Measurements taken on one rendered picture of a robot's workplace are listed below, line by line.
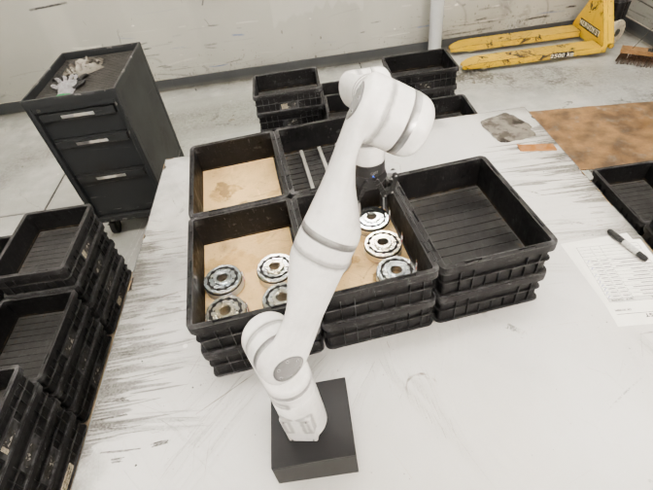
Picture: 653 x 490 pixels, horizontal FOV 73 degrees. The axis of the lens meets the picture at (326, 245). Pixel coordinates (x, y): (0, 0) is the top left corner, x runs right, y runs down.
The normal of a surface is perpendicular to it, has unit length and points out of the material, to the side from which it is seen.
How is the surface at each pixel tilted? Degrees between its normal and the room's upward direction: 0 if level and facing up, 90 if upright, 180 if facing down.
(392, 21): 90
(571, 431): 0
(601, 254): 0
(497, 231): 0
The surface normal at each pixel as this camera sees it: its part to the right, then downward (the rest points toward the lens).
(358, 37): 0.10, 0.69
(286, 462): -0.17, -0.72
